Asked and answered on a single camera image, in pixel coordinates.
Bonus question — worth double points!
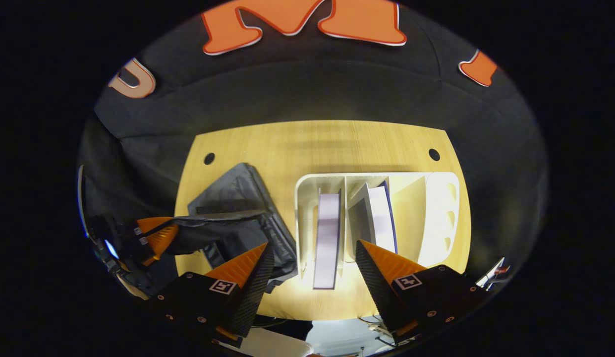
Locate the grey schoolbag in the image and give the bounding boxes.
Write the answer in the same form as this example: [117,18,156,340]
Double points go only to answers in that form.
[174,163,299,293]

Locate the white bookshelf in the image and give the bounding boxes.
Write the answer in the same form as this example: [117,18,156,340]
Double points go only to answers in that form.
[294,172,460,278]

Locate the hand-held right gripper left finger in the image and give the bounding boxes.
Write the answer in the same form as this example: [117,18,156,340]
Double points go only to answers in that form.
[154,242,276,343]

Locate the white book grey cover picture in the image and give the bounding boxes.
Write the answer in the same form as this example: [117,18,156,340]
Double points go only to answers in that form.
[313,191,342,290]

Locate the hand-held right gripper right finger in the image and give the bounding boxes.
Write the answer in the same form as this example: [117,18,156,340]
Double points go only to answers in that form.
[355,240,486,343]

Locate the white book blue cover picture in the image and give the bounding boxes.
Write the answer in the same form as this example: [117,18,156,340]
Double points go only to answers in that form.
[348,180,398,254]

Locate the black cable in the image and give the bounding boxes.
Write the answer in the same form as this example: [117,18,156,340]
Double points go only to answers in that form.
[359,317,394,348]

